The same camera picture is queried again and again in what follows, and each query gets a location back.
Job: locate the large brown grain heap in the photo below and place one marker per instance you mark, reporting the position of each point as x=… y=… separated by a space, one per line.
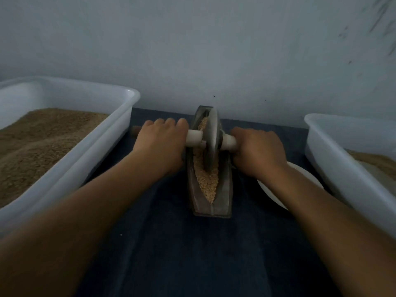
x=377 y=160
x=37 y=151

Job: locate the white plastic tub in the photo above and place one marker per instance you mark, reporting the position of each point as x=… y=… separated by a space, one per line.
x=99 y=148
x=346 y=179

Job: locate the person's left forearm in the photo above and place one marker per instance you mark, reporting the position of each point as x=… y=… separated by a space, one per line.
x=68 y=238

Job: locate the person's right hand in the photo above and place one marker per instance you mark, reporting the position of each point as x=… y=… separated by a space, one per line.
x=258 y=151

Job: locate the white round plate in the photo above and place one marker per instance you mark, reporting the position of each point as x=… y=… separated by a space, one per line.
x=272 y=190

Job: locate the white plastic scoop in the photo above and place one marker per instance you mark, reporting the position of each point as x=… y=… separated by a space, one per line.
x=383 y=179

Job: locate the person's right forearm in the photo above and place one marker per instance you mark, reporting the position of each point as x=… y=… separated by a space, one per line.
x=337 y=235

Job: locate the person's left hand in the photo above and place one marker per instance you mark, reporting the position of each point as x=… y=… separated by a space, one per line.
x=162 y=142

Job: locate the dark blue table cloth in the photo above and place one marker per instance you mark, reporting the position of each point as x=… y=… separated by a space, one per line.
x=167 y=256

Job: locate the boat-shaped metal grinding trough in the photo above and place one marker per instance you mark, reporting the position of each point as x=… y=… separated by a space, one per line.
x=213 y=207

